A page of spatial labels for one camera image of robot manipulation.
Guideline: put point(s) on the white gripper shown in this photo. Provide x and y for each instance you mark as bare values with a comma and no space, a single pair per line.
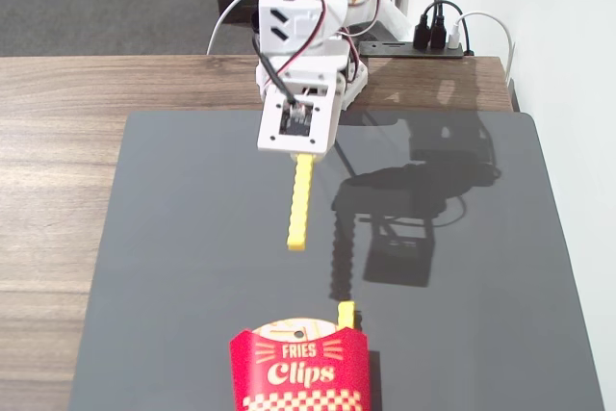
355,82

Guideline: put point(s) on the yellow crinkle fry clip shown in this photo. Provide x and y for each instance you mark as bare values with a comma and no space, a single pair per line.
301,199
346,315

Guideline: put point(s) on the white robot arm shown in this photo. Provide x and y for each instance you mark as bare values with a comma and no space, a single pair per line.
308,7

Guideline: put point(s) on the black USB hub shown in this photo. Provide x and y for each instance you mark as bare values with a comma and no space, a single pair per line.
385,48

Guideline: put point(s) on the dark grey mat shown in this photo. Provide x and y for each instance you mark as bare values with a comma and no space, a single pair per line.
192,238

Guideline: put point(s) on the red fries clips box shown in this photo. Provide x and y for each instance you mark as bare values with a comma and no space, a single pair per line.
300,372

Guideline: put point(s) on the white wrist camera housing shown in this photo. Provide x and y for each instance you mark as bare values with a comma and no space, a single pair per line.
296,117

